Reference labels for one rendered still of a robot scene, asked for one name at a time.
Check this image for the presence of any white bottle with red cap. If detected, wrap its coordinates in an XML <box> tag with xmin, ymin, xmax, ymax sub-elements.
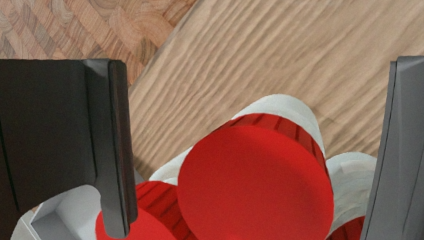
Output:
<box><xmin>94</xmin><ymin>146</ymin><xmax>197</xmax><ymax>240</ymax></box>
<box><xmin>176</xmin><ymin>94</ymin><xmax>335</xmax><ymax>240</ymax></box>
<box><xmin>326</xmin><ymin>152</ymin><xmax>377</xmax><ymax>240</ymax></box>

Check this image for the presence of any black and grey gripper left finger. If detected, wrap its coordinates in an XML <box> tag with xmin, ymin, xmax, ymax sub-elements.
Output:
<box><xmin>0</xmin><ymin>58</ymin><xmax>139</xmax><ymax>240</ymax></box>

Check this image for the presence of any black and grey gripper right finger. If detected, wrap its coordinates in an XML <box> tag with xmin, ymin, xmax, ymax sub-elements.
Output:
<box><xmin>360</xmin><ymin>55</ymin><xmax>424</xmax><ymax>240</ymax></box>

